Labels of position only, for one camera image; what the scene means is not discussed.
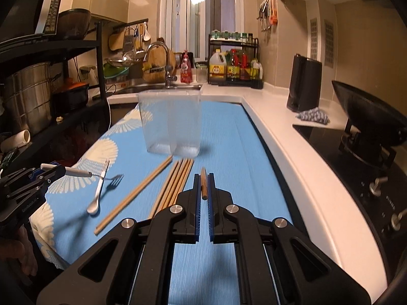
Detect black metal shelf rack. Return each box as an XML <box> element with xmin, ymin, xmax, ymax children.
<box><xmin>0</xmin><ymin>22</ymin><xmax>110</xmax><ymax>178</ymax></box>

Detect black spice rack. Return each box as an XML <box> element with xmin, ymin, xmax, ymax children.
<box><xmin>208</xmin><ymin>33</ymin><xmax>264</xmax><ymax>89</ymax></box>

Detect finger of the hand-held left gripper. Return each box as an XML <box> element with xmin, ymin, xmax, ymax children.
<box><xmin>31</xmin><ymin>163</ymin><xmax>67</xmax><ymax>179</ymax></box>
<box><xmin>0</xmin><ymin>168</ymin><xmax>64</xmax><ymax>211</ymax></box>

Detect metal stove knob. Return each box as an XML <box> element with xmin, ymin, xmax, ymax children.
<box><xmin>389</xmin><ymin>209</ymin><xmax>407</xmax><ymax>231</ymax></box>
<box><xmin>369</xmin><ymin>178</ymin><xmax>389</xmax><ymax>196</ymax></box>

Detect hanging wooden cutting board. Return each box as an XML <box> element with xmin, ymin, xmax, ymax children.
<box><xmin>108</xmin><ymin>30</ymin><xmax>125</xmax><ymax>52</ymax></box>

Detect white-handled metal fork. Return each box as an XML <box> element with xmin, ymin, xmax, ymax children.
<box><xmin>41</xmin><ymin>163</ymin><xmax>124</xmax><ymax>189</ymax></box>

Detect black microwave oven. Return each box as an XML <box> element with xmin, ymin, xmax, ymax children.
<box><xmin>0</xmin><ymin>0</ymin><xmax>65</xmax><ymax>43</ymax></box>

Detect steel stockpot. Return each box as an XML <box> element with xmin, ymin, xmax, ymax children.
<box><xmin>2</xmin><ymin>62</ymin><xmax>53</xmax><ymax>135</ymax></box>

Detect round wooden cutting board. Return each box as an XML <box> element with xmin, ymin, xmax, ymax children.
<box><xmin>141</xmin><ymin>46</ymin><xmax>177</xmax><ymax>83</ymax></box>

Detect white paper roll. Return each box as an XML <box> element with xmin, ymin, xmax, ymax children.
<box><xmin>0</xmin><ymin>130</ymin><xmax>31</xmax><ymax>153</ymax></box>

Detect green basin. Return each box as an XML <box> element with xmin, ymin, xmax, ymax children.
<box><xmin>104</xmin><ymin>64</ymin><xmax>131</xmax><ymax>81</ymax></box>

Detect red dish soap bottle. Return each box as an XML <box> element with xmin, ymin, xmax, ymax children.
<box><xmin>180</xmin><ymin>50</ymin><xmax>193</xmax><ymax>84</ymax></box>

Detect dark sauce bottle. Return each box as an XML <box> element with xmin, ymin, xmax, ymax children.
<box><xmin>226</xmin><ymin>50</ymin><xmax>239</xmax><ymax>81</ymax></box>

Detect chrome faucet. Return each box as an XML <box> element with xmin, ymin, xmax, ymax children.
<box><xmin>144</xmin><ymin>42</ymin><xmax>179</xmax><ymax>88</ymax></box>

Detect white window frame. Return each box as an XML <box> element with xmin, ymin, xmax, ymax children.
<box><xmin>159</xmin><ymin>0</ymin><xmax>245</xmax><ymax>65</ymax></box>

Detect dark electric kettle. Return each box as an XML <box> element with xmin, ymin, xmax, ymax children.
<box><xmin>286</xmin><ymin>54</ymin><xmax>323</xmax><ymax>112</ymax></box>

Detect wall outlet with plug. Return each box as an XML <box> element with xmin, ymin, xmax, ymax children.
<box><xmin>79</xmin><ymin>65</ymin><xmax>98</xmax><ymax>82</ymax></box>

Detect metal grater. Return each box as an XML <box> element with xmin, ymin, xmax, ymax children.
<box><xmin>122</xmin><ymin>27</ymin><xmax>134</xmax><ymax>53</ymax></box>

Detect wall vent grille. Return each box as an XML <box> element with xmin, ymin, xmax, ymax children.
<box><xmin>324</xmin><ymin>19</ymin><xmax>335</xmax><ymax>69</ymax></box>
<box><xmin>310</xmin><ymin>17</ymin><xmax>319</xmax><ymax>61</ymax></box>

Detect white-handled table knife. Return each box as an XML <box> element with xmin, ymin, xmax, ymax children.
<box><xmin>87</xmin><ymin>160</ymin><xmax>111</xmax><ymax>214</ymax></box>

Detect dark round bowl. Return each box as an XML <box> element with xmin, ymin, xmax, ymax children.
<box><xmin>58</xmin><ymin>8</ymin><xmax>92</xmax><ymax>40</ymax></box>

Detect black hanging rail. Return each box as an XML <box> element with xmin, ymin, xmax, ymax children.
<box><xmin>112</xmin><ymin>18</ymin><xmax>149</xmax><ymax>32</ymax></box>

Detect steel sink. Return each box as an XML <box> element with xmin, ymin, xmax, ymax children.
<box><xmin>111</xmin><ymin>83</ymin><xmax>203</xmax><ymax>95</ymax></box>

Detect row of spice jars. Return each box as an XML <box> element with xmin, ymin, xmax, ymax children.
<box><xmin>211</xmin><ymin>30</ymin><xmax>254</xmax><ymax>40</ymax></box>

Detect black wok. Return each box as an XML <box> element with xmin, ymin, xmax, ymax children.
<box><xmin>331</xmin><ymin>80</ymin><xmax>407</xmax><ymax>147</ymax></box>

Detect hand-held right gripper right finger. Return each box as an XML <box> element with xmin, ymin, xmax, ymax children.
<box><xmin>207</xmin><ymin>172</ymin><xmax>372</xmax><ymax>305</ymax></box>

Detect black burner grate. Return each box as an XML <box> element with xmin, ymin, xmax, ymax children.
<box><xmin>338</xmin><ymin>124</ymin><xmax>398</xmax><ymax>174</ymax></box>

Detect red label sauce bottle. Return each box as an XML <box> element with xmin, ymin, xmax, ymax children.
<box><xmin>238</xmin><ymin>51</ymin><xmax>250</xmax><ymax>81</ymax></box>

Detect clear plastic container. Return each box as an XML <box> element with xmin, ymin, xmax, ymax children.
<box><xmin>137</xmin><ymin>89</ymin><xmax>202</xmax><ymax>157</ymax></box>

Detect kitchen scissors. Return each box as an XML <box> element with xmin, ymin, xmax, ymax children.
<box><xmin>258</xmin><ymin>3</ymin><xmax>267</xmax><ymax>33</ymax></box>

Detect steel bowl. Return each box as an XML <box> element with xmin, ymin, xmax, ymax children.
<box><xmin>106</xmin><ymin>51</ymin><xmax>146</xmax><ymax>68</ymax></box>

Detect wooden chopstick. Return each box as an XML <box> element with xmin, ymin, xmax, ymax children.
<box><xmin>200</xmin><ymin>167</ymin><xmax>209</xmax><ymax>200</ymax></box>
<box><xmin>156</xmin><ymin>159</ymin><xmax>184</xmax><ymax>215</ymax></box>
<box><xmin>162</xmin><ymin>158</ymin><xmax>190</xmax><ymax>210</ymax></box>
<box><xmin>170</xmin><ymin>158</ymin><xmax>195</xmax><ymax>204</ymax></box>
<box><xmin>149</xmin><ymin>160</ymin><xmax>179</xmax><ymax>220</ymax></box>
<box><xmin>94</xmin><ymin>155</ymin><xmax>174</xmax><ymax>236</ymax></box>

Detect blue cloth with white fans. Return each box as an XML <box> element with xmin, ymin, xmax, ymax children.
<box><xmin>29</xmin><ymin>100</ymin><xmax>295</xmax><ymax>305</ymax></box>

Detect black pot with orange lid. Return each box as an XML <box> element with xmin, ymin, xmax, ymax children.
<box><xmin>51</xmin><ymin>81</ymin><xmax>90</xmax><ymax>115</ymax></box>

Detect black glass gas stove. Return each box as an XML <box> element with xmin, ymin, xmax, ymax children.
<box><xmin>293</xmin><ymin>124</ymin><xmax>407</xmax><ymax>280</ymax></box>

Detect yellow oil jug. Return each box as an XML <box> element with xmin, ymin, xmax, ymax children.
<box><xmin>209</xmin><ymin>49</ymin><xmax>227</xmax><ymax>85</ymax></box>

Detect checked dish cloth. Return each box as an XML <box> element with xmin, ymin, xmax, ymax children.
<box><xmin>296</xmin><ymin>108</ymin><xmax>330</xmax><ymax>124</ymax></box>

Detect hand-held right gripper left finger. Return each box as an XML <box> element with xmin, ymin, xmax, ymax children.
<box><xmin>36</xmin><ymin>173</ymin><xmax>202</xmax><ymax>305</ymax></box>

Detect person's left hand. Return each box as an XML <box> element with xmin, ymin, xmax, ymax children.
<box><xmin>0</xmin><ymin>227</ymin><xmax>39</xmax><ymax>277</ymax></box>

